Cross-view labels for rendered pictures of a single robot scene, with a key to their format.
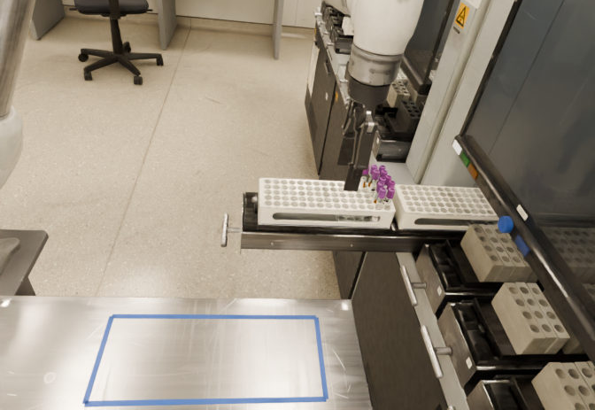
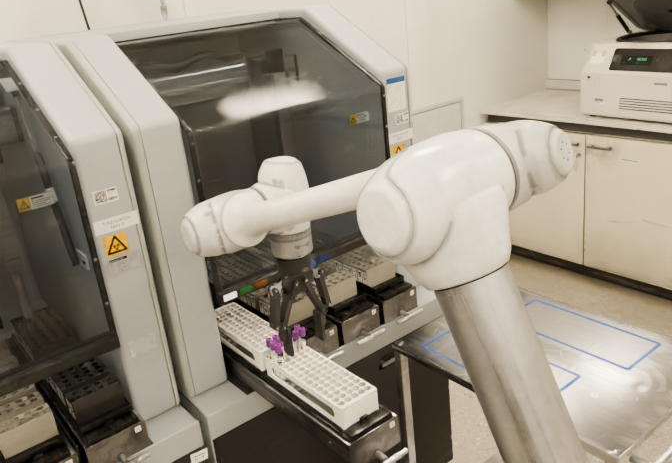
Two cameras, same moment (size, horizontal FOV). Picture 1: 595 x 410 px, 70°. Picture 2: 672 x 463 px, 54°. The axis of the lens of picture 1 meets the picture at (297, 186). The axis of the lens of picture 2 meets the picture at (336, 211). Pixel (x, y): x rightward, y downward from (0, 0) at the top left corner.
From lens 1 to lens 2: 167 cm
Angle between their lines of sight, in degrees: 97
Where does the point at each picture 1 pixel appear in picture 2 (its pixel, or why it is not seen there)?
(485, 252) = (303, 299)
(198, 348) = not seen: hidden behind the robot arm
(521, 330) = (349, 285)
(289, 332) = (445, 348)
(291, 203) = (350, 381)
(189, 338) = not seen: hidden behind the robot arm
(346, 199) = (311, 362)
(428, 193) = (251, 339)
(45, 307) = (584, 432)
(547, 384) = (372, 276)
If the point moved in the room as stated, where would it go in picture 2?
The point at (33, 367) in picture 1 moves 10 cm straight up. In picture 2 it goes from (603, 403) to (604, 361)
